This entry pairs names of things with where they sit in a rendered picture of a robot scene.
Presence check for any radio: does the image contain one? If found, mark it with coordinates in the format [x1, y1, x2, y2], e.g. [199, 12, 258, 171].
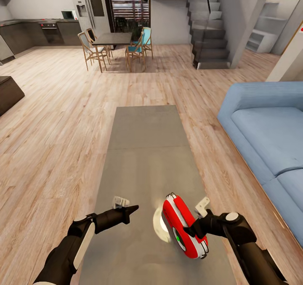
[163, 193, 209, 259]

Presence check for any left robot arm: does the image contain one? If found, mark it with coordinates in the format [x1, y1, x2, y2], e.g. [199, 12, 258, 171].
[33, 196, 139, 285]

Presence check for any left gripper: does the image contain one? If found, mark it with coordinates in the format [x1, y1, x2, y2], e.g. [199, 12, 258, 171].
[104, 205, 139, 228]

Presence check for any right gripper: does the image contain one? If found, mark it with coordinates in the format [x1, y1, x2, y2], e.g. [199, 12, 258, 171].
[183, 209, 218, 239]

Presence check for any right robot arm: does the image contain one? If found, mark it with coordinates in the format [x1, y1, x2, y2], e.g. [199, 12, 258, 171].
[183, 197, 289, 285]

